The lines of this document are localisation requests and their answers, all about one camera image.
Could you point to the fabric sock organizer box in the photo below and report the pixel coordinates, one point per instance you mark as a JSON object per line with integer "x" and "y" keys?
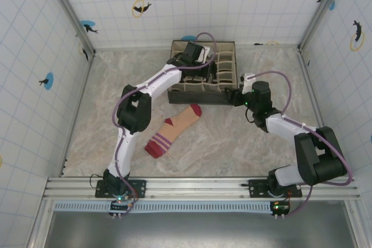
{"x": 226, "y": 65}

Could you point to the beige red purple-striped sock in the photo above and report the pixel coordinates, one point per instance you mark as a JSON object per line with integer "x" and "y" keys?
{"x": 174, "y": 129}

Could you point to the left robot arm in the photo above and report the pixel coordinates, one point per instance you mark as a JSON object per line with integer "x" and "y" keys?
{"x": 135, "y": 111}

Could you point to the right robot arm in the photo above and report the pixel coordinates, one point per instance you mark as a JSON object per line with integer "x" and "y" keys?
{"x": 316, "y": 155}

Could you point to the right controller board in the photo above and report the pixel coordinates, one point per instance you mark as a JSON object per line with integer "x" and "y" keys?
{"x": 279, "y": 208}

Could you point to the controller board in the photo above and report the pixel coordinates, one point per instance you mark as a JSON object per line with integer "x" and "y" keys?
{"x": 119, "y": 203}
{"x": 279, "y": 208}

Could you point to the grey metal front panel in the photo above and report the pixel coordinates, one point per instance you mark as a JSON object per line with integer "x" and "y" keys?
{"x": 197, "y": 230}

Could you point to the blue circle seal sticker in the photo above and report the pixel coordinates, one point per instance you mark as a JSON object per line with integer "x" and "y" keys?
{"x": 48, "y": 81}

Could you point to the left controller board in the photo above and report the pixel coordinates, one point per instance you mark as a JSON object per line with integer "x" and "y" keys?
{"x": 119, "y": 203}

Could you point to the aluminium side rail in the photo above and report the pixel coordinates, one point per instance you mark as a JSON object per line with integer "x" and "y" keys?
{"x": 318, "y": 108}
{"x": 77, "y": 114}

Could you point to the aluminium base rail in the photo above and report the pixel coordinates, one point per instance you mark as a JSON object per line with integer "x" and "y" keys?
{"x": 197, "y": 187}

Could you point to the aluminium frame post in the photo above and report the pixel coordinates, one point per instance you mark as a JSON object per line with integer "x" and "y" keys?
{"x": 322, "y": 10}
{"x": 71, "y": 12}

